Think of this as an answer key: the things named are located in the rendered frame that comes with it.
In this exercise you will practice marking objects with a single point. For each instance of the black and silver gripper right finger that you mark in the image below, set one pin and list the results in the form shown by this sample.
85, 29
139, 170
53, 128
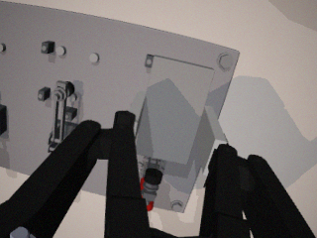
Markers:
269, 210

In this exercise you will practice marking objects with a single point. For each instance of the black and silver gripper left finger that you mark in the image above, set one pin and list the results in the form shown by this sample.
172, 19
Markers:
40, 204

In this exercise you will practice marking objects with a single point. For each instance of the grey rectangular plate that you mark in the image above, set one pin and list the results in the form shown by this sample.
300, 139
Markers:
175, 100

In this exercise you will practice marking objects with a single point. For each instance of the grey fixture plate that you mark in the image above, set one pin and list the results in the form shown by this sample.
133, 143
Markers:
102, 88

